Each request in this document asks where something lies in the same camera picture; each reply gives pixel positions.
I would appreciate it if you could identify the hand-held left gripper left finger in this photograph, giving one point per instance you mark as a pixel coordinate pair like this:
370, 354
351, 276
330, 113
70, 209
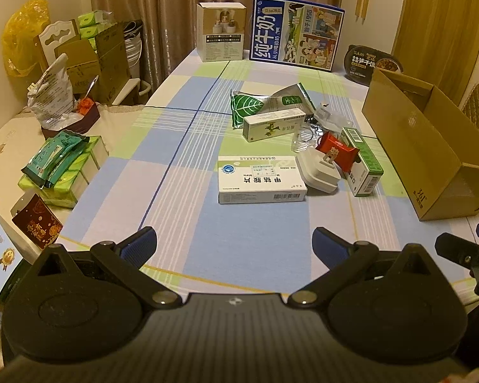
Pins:
137, 244

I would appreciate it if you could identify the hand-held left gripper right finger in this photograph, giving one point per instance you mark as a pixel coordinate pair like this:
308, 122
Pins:
329, 245

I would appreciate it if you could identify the white power adapter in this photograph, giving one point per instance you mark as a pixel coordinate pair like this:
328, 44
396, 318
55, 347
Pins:
317, 173

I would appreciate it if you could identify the green white barcode medicine box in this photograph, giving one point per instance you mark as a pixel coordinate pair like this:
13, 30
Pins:
363, 163

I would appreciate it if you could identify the red snack packet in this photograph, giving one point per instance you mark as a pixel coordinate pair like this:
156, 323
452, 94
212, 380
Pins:
339, 149

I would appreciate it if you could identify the brown cardboard box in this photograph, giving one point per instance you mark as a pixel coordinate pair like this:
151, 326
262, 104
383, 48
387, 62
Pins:
415, 147

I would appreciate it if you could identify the clear plastic packaging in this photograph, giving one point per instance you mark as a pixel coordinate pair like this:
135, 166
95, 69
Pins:
305, 139

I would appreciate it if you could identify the long green white box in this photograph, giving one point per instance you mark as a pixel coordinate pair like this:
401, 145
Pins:
271, 125

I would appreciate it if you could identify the silver green sachet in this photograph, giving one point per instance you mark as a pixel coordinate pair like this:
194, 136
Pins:
291, 97

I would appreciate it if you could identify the green leaf print packet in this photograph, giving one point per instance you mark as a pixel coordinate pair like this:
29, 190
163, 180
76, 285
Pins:
245, 105

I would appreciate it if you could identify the checked cloth desktop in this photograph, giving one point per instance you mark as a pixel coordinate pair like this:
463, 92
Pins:
163, 175

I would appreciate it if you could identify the green tissue pack bundle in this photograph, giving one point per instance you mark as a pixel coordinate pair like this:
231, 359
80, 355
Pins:
84, 171

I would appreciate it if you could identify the dark red gift box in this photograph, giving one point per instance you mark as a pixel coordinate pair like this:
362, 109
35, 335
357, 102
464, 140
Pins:
38, 223

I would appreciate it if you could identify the teal wipe packet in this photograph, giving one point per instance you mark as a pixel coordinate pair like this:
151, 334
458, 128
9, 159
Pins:
70, 159
50, 155

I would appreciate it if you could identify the white box with gold medal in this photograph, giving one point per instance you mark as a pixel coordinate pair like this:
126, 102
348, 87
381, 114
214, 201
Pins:
4, 243

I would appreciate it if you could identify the dark red tray box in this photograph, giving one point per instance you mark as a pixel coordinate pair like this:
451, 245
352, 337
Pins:
82, 121

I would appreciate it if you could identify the orange toy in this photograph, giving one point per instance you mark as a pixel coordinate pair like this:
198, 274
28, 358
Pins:
84, 105

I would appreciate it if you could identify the white plastic stool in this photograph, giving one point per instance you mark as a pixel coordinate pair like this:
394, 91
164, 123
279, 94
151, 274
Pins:
133, 87

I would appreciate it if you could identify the thin metal stick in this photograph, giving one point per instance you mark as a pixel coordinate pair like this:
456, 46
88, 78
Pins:
91, 87

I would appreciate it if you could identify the beige printed cloth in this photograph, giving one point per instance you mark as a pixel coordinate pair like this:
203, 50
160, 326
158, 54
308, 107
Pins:
8, 143

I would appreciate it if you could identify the silver foil bag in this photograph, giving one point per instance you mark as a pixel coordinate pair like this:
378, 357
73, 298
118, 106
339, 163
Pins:
52, 91

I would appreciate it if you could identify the open carton with flaps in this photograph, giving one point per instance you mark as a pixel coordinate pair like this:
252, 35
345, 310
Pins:
107, 64

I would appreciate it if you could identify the black instant rice bowl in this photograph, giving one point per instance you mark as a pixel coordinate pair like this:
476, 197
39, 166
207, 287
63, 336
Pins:
367, 64

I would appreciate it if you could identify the metal bucket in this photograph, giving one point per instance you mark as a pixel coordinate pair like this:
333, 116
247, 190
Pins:
133, 52

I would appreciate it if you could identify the blue milk carton box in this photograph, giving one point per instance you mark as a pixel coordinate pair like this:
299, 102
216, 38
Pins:
295, 32

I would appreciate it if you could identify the white cutout carton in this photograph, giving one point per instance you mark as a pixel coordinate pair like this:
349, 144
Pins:
54, 38

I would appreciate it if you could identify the white product box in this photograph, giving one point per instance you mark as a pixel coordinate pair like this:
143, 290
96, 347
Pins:
219, 36

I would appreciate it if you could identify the green tissue packs in carton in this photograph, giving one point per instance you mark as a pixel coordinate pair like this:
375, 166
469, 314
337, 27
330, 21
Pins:
94, 24

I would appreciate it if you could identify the yellow plastic bag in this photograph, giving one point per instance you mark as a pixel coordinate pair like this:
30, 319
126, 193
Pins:
22, 40

